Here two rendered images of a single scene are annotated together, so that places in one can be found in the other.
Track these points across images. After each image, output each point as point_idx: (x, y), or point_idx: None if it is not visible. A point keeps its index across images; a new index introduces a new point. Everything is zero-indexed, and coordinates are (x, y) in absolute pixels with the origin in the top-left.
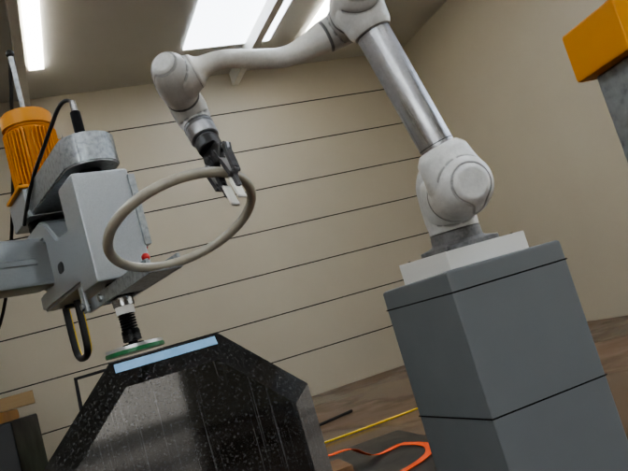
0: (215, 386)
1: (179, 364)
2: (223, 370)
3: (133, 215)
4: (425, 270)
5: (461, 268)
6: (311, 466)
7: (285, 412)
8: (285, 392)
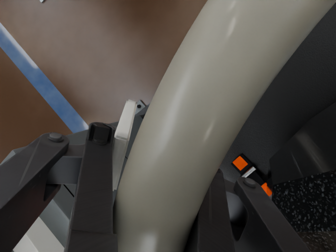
0: None
1: None
2: None
3: None
4: (42, 233)
5: (1, 162)
6: (271, 164)
7: (285, 174)
8: (283, 189)
